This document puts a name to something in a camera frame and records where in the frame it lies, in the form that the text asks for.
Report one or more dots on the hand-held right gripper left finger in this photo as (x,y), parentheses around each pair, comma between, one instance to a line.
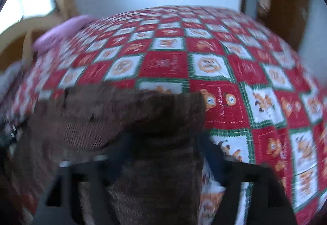
(63,189)

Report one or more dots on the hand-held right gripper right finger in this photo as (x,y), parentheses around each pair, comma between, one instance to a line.
(217,161)

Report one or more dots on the brown knitted sweater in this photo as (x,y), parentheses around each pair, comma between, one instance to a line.
(153,176)

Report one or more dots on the striped pillow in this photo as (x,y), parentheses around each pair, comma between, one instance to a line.
(10,74)

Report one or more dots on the wooden bed headboard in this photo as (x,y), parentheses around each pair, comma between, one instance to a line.
(15,36)

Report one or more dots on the red checkered printed bedsheet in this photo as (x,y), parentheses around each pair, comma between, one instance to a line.
(166,64)

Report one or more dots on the pink folded blanket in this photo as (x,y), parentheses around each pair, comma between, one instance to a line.
(61,33)

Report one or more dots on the brown wooden door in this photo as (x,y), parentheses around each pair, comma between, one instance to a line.
(283,15)

